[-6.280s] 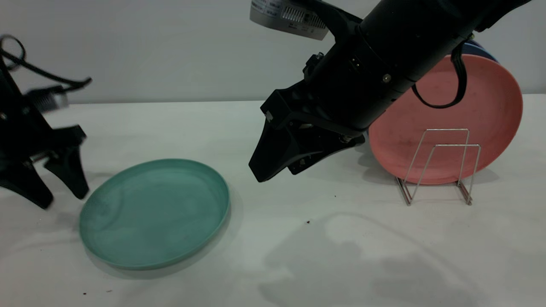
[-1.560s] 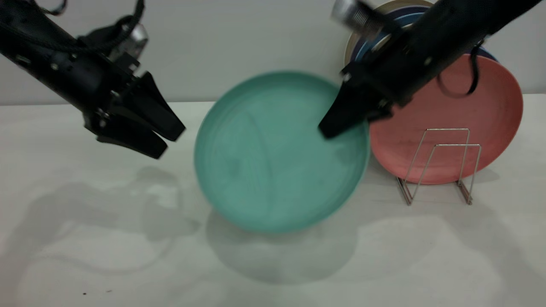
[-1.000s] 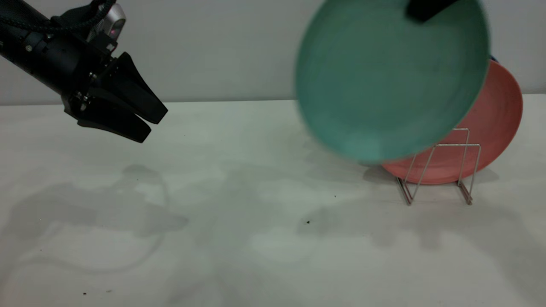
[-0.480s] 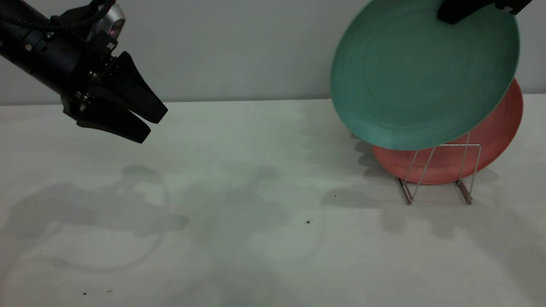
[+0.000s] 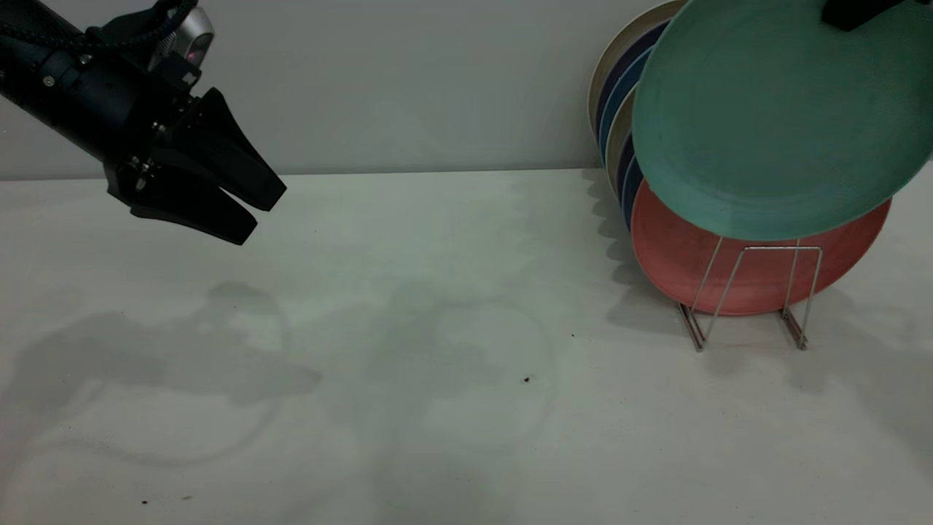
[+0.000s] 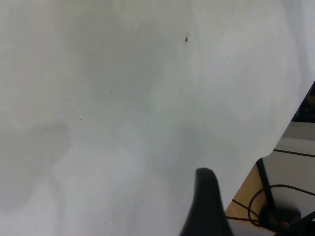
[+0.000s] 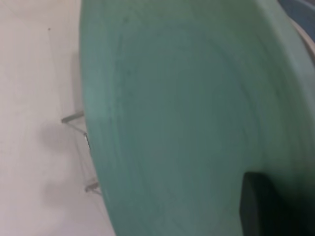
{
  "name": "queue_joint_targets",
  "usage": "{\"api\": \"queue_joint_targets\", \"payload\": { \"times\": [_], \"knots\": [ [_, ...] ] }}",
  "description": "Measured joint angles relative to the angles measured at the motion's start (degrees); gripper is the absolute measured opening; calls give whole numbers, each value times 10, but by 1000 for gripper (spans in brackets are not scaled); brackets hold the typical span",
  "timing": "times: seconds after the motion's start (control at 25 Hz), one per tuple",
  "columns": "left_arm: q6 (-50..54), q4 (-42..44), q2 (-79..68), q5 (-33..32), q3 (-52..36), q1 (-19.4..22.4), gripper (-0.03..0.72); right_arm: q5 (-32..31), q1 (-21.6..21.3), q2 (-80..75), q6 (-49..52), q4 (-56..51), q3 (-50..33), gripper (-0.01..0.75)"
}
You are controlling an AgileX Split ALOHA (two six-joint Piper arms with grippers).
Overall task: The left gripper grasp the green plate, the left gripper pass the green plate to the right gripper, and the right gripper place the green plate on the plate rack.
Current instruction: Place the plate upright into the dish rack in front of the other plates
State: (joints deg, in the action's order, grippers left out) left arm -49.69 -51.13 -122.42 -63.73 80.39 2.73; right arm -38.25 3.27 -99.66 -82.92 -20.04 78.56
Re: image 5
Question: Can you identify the dark purple plate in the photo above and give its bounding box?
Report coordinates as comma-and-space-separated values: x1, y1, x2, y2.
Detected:
617, 148, 637, 202
595, 20, 669, 136

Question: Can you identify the braided black cable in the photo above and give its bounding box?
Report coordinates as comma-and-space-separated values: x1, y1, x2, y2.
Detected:
0, 0, 199, 53

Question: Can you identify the metal wire plate rack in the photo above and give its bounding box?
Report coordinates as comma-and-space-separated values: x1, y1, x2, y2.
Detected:
676, 236, 823, 353

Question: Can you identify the beige plate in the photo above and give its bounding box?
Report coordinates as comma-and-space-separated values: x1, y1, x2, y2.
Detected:
587, 0, 687, 139
605, 82, 639, 195

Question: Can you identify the pink plate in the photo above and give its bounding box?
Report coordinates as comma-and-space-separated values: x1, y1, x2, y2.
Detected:
630, 179, 892, 316

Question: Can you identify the teal blue plate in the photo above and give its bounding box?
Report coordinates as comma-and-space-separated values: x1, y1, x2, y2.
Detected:
599, 46, 654, 158

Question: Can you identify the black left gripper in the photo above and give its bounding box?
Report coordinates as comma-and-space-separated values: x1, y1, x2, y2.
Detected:
73, 54, 288, 246

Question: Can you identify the green plate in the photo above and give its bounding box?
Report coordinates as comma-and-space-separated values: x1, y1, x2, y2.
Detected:
632, 0, 933, 242

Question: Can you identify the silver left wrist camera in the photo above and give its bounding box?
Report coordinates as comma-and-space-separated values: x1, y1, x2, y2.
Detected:
149, 5, 216, 75

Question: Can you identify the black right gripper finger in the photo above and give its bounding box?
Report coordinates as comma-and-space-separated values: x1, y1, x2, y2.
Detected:
821, 0, 909, 33

